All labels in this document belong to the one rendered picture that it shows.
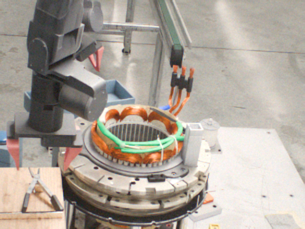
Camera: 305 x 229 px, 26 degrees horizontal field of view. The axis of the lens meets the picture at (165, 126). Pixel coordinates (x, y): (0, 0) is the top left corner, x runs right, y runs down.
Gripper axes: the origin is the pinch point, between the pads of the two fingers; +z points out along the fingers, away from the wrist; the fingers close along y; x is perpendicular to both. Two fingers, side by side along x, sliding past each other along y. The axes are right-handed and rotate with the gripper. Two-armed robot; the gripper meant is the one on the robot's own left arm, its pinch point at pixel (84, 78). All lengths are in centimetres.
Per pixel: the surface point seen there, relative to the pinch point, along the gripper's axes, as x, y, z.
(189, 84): -29.3, 8.0, -3.8
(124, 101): -6.3, 4.5, 8.4
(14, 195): -24.5, -34.9, -6.9
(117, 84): 1.8, 9.0, 9.6
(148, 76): 164, 123, 154
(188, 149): -39.2, -4.1, 0.3
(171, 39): 68, 78, 64
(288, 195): -31, 30, 53
